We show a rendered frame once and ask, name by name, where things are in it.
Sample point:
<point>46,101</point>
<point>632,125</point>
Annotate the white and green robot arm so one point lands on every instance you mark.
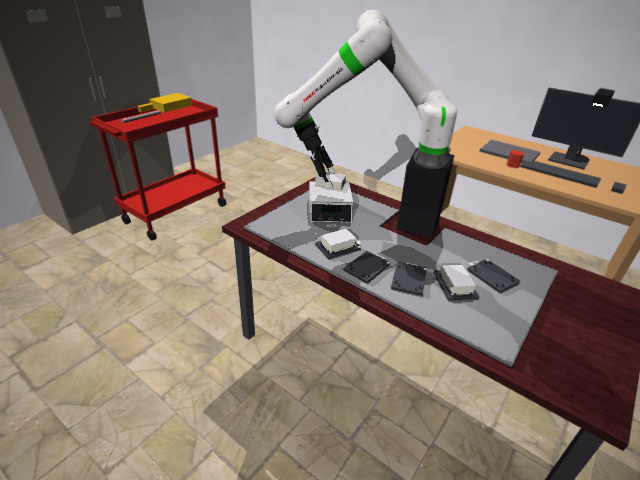
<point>367,46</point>

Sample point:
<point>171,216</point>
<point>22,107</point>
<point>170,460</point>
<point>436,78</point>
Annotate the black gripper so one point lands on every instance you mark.
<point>320,156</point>

